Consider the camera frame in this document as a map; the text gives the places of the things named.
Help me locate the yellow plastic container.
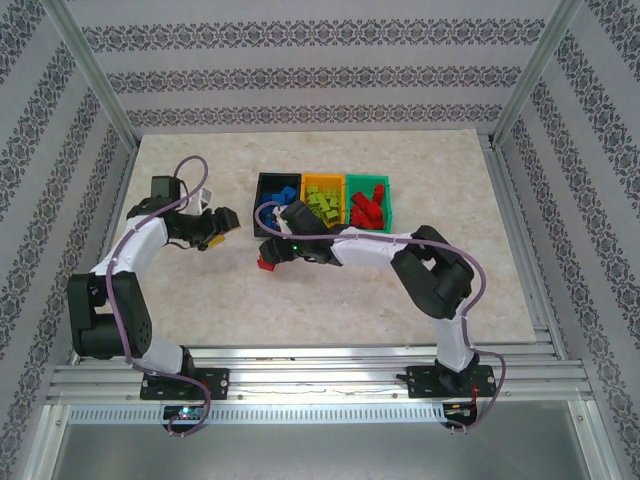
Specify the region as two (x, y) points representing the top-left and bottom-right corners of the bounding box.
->
(299, 172), (349, 229)

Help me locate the black plastic container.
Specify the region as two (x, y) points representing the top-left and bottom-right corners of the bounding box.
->
(252, 172), (304, 239)

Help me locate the green plastic container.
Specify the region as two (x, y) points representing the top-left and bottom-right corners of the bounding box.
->
(344, 173), (396, 235)

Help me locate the grey metal bottom panel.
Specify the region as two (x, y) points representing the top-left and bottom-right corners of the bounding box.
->
(29, 402), (631, 480)

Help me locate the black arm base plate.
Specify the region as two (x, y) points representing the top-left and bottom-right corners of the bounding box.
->
(406, 364), (498, 400)
(138, 367), (231, 401)

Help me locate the aluminium front rail frame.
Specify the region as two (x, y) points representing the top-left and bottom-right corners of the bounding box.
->
(47, 344), (594, 404)

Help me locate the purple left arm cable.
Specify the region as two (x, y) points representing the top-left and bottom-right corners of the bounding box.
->
(103, 155), (211, 440)

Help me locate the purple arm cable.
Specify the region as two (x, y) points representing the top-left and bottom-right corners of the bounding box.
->
(253, 202), (507, 434)
(103, 155), (211, 440)

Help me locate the aluminium frame post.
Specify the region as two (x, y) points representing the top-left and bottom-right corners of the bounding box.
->
(42, 0), (140, 150)
(489, 0), (587, 149)

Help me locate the slotted grey cable duct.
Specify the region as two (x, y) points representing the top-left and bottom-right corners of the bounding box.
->
(67, 403), (446, 425)

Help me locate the aluminium side rail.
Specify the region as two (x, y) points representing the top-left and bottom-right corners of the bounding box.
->
(482, 132), (569, 361)

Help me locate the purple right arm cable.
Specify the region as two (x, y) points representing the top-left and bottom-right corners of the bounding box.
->
(253, 202), (507, 434)

